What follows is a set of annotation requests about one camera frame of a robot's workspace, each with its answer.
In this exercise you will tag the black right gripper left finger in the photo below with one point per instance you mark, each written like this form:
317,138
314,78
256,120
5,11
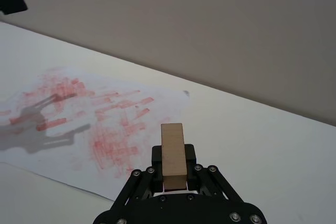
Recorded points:
157,166

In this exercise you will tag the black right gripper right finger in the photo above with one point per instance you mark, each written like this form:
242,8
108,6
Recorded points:
191,171

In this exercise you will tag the wooden stamp block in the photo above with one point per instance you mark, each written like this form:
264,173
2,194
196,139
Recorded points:
172,153

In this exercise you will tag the white table cloth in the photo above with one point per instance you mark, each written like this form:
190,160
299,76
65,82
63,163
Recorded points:
262,161

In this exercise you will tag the white paper with red marks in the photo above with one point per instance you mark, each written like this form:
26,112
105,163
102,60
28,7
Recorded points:
78,108

